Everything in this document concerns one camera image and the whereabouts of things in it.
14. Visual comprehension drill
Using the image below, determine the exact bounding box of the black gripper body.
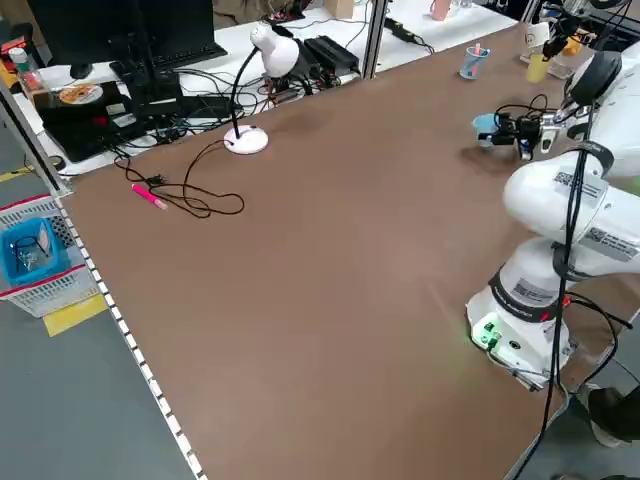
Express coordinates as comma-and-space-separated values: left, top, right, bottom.
514, 115, 542, 149
549, 4, 585, 36

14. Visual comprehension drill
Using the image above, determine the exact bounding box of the blue plastic cup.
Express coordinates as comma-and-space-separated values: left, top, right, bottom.
472, 113, 504, 150

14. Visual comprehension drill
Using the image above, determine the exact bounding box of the yellow plastic cup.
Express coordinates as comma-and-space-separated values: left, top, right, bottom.
524, 52, 551, 85

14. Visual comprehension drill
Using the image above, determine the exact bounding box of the white plastic cup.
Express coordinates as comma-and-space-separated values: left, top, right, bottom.
524, 22, 550, 50

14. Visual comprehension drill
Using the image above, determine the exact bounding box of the black box stack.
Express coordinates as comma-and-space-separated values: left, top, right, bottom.
37, 79, 186, 164

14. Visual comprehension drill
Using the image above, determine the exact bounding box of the clear plastic beaker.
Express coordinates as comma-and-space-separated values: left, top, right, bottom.
459, 43, 492, 81

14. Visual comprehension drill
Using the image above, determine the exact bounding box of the white side table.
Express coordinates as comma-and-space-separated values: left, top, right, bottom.
374, 0, 534, 69
9, 7, 371, 176

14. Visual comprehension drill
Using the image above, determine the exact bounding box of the black adapter yellow label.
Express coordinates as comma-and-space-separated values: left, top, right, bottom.
384, 17, 416, 44

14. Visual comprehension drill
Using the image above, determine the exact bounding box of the black finned power supply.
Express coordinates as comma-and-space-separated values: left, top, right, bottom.
303, 35, 361, 74

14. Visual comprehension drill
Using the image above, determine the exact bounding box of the white desk lamp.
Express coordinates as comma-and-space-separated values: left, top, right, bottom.
223, 22, 301, 155

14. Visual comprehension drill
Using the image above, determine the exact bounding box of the person's foot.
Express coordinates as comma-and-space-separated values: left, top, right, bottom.
579, 383, 640, 449

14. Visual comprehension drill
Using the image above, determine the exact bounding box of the black monitor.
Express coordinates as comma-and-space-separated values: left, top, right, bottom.
137, 0, 230, 64
24, 0, 146, 80

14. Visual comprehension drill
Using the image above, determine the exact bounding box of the black monitor stand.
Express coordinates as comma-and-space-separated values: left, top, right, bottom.
110, 58, 184, 119

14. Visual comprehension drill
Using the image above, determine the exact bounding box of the pink marker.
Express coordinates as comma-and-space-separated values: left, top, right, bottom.
131, 183, 169, 210

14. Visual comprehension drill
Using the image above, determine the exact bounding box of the orange printed disc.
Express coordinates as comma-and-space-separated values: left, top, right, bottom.
58, 84, 104, 105

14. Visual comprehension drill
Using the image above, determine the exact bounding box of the blue plastic bin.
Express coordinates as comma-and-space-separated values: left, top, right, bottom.
0, 217, 71, 287

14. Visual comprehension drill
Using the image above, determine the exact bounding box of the white plastic basket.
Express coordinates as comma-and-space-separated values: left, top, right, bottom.
0, 194, 104, 319

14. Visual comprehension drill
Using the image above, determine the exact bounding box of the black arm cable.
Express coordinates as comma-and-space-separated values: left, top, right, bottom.
549, 94, 601, 386

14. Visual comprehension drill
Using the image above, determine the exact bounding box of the aluminium frame post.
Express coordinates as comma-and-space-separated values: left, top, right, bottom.
360, 0, 389, 81
0, 74, 74, 196

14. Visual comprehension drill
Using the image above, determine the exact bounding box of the black base cable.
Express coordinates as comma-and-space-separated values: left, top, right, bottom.
509, 294, 634, 480

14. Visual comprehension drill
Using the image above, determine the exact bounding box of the black lamp cable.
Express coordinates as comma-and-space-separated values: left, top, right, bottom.
114, 139, 246, 219

